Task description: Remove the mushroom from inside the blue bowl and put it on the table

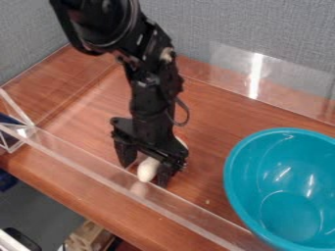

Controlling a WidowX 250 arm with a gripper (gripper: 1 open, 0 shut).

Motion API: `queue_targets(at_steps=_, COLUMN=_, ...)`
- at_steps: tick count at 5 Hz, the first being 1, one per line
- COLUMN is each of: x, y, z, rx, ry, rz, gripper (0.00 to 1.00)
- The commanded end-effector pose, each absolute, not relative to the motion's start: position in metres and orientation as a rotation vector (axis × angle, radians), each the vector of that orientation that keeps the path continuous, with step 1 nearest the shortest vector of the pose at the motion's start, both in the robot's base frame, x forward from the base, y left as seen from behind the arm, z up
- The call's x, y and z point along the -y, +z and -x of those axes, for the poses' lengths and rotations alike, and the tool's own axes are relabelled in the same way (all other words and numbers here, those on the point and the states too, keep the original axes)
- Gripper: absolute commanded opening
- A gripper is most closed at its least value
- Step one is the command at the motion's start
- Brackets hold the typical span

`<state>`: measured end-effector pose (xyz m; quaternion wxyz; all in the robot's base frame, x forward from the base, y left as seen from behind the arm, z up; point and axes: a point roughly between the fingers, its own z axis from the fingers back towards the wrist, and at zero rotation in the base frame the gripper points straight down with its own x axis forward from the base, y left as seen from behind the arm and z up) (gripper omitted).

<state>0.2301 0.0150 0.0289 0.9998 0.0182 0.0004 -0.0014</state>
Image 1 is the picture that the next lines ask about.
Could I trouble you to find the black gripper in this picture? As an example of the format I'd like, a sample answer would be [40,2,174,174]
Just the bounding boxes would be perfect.
[109,115,182,188]

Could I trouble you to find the white toy mushroom red cap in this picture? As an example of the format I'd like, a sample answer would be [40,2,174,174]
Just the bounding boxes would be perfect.
[137,136,188,182]

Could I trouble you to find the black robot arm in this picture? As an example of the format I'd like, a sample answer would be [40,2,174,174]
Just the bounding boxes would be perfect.
[49,0,188,187]

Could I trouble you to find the blue plastic bowl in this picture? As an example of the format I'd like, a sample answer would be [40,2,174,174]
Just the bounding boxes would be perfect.
[222,127,335,251]

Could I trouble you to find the front clear acrylic barrier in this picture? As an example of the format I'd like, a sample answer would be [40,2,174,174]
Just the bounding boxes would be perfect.
[0,128,272,251]

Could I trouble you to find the clear acrylic barrier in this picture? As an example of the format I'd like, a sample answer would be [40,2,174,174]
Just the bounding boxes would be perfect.
[0,128,272,251]
[0,46,125,126]
[177,42,335,126]

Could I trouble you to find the wooden block below table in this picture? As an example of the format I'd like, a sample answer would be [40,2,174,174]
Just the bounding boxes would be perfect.
[65,221,114,251]

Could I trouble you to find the left clear acrylic barrier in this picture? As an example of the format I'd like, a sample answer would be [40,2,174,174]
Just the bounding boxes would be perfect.
[0,46,125,126]

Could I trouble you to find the blue object under table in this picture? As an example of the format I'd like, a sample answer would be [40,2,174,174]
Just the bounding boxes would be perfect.
[0,112,21,192]

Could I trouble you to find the black white device below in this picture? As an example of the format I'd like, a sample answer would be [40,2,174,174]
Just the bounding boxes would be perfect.
[0,227,41,251]

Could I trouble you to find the back clear acrylic barrier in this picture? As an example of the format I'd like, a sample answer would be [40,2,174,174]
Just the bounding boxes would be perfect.
[177,42,335,126]

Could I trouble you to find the black cable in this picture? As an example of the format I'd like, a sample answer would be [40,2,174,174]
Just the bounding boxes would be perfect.
[165,96,190,127]

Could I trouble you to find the clear acrylic front bracket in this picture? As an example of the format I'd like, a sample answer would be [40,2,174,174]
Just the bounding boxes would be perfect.
[0,88,34,153]

